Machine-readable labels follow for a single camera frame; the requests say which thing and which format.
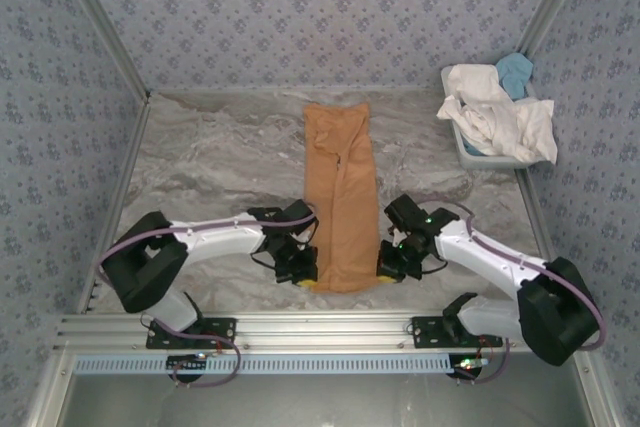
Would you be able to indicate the metal sheet panel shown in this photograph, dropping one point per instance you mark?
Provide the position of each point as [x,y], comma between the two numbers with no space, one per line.
[320,402]

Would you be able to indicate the light blue t-shirt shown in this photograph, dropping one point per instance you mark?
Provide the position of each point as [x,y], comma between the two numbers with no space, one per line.
[515,69]

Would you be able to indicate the aluminium table side rail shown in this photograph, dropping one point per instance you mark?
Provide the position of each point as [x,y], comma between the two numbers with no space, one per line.
[135,147]
[537,212]

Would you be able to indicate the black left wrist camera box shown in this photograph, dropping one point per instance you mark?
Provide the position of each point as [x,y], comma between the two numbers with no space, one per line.
[285,271]

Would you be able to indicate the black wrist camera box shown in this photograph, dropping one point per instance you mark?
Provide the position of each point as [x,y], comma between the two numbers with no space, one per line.
[285,271]
[417,268]

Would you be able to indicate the aluminium mounting rail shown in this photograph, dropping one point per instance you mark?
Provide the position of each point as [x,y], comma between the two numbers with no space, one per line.
[320,332]

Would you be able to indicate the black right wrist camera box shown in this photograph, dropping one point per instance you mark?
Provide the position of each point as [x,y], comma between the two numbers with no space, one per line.
[417,268]

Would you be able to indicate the grey plastic bin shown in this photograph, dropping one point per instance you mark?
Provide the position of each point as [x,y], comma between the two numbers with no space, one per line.
[480,161]

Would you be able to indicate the controller board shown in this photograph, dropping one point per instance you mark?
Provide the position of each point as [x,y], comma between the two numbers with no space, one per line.
[187,364]
[467,364]

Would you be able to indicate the left controller board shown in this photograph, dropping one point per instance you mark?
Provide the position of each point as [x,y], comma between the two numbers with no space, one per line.
[187,364]

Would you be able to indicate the right controller board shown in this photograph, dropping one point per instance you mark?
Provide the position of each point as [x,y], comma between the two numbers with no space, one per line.
[467,364]

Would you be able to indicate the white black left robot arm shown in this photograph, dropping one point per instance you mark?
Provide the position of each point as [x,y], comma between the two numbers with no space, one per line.
[220,239]

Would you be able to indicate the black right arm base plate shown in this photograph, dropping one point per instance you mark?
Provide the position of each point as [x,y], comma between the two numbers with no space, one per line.
[425,334]

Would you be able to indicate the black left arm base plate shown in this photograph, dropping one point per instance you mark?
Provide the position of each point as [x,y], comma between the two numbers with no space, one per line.
[220,332]

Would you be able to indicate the orange cartoon print t-shirt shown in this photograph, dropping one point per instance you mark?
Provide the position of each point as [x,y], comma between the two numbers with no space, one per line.
[345,197]

